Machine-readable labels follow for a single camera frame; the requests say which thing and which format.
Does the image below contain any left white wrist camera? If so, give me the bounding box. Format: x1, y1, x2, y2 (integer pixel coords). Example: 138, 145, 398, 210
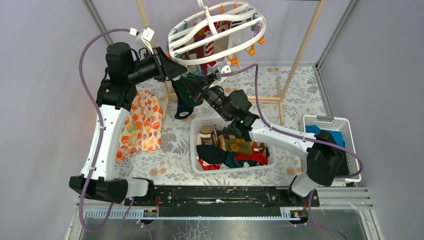
129, 27, 155, 53

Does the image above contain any white sock laundry basket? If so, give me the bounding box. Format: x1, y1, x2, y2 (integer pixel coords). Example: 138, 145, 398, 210
190, 116, 277, 174

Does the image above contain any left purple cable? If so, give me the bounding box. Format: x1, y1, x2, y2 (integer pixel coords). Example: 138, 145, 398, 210
78, 28, 138, 233

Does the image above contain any dark green sock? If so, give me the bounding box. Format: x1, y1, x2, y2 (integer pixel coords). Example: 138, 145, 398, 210
171, 77, 199, 120

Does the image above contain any floral orange cloth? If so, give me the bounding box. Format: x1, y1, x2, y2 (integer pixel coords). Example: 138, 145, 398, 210
115, 90, 163, 163

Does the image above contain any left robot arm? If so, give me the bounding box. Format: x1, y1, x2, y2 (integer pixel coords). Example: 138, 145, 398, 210
69, 42, 188, 206

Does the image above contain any red sock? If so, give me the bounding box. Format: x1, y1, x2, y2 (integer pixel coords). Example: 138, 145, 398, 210
235, 151, 268, 166

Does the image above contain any white side basket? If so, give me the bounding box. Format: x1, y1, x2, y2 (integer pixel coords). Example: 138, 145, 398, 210
300, 114, 360, 176

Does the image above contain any wooden drying rack frame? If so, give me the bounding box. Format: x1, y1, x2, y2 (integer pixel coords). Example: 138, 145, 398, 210
135, 0, 327, 125

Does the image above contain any black sock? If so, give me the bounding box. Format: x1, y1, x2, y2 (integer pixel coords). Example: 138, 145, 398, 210
196, 144, 228, 165

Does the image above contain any olive green sock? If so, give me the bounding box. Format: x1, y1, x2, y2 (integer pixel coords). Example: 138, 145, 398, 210
228, 141, 253, 156

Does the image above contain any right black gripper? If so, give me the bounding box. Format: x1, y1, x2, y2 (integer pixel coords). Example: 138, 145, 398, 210
181, 72, 232, 122

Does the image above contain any brown striped sock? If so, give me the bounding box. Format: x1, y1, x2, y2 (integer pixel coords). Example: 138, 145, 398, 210
196, 125, 215, 145

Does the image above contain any orange clothespin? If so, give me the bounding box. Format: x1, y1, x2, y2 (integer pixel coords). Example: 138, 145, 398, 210
245, 44, 256, 56
226, 53, 239, 67

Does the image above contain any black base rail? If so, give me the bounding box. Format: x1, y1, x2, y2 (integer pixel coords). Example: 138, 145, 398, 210
133, 185, 320, 208

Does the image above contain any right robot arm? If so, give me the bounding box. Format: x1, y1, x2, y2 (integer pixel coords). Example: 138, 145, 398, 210
181, 74, 346, 206

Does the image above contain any blue cloth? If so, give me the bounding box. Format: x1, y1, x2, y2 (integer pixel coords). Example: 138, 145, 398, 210
305, 125, 346, 148

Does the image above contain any white oval sock hanger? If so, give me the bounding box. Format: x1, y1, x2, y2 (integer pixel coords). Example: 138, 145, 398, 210
167, 0, 267, 66

